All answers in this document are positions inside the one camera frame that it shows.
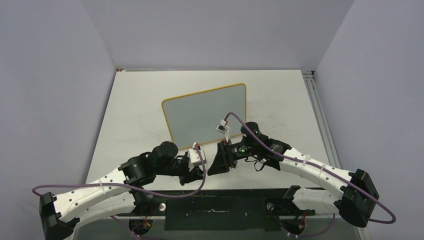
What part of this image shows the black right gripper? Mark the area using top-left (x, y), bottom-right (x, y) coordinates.
top-left (208, 139), bottom-right (259, 176)

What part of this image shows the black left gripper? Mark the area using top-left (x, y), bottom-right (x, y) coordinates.
top-left (155, 156), bottom-right (204, 186)

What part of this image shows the yellow-framed whiteboard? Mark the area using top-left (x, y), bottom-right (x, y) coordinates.
top-left (161, 83), bottom-right (247, 150)

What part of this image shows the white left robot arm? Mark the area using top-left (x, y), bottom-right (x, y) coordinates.
top-left (39, 141), bottom-right (206, 240)

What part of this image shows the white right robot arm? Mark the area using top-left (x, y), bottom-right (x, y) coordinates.
top-left (207, 121), bottom-right (380, 228)

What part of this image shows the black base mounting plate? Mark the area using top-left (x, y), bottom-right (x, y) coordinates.
top-left (129, 186), bottom-right (322, 231)

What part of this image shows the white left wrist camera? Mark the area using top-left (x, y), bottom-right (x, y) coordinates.
top-left (187, 142), bottom-right (207, 168)

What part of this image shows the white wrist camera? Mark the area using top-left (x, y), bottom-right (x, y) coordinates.
top-left (187, 142), bottom-right (207, 168)
top-left (215, 119), bottom-right (231, 142)

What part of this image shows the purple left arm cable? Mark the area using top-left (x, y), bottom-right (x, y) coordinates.
top-left (31, 144), bottom-right (208, 240)

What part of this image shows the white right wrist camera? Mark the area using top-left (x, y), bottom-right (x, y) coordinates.
top-left (215, 119), bottom-right (231, 142)

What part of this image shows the aluminium rail frame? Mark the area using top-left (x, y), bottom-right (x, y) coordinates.
top-left (301, 70), bottom-right (372, 240)

